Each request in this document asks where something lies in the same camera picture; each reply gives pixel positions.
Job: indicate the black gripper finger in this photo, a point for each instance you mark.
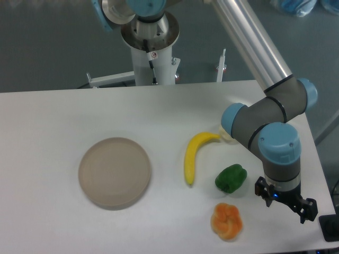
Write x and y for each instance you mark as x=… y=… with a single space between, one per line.
x=264 y=190
x=305 y=208

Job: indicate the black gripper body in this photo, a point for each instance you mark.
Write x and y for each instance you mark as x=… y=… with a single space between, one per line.
x=291 y=198

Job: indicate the yellow banana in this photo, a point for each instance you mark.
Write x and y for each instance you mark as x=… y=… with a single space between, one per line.
x=192 y=149

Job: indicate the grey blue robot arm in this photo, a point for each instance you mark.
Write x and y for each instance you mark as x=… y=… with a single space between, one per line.
x=263 y=128

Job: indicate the black device at table edge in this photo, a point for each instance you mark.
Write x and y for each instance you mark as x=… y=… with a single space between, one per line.
x=329 y=227

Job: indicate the green bell pepper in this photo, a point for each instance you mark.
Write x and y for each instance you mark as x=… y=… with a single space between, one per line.
x=231 y=178

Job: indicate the orange knotted bread roll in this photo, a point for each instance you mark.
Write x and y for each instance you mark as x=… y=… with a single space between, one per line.
x=226 y=221

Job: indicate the cream garlic bulb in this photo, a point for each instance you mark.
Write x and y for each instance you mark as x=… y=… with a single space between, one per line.
x=226 y=136

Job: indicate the beige round plate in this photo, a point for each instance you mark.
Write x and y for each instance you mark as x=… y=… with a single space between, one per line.
x=114 y=173

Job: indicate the blue plastic bag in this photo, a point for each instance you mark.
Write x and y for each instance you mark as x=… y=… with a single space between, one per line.
x=297 y=8

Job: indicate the clear plastic bag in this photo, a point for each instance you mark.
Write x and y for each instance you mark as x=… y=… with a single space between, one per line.
x=331 y=6

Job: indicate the white bracket post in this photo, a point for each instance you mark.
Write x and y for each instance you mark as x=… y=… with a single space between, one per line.
x=221 y=66

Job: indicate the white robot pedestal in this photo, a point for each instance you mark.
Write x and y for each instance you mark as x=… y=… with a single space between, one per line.
x=150 y=41

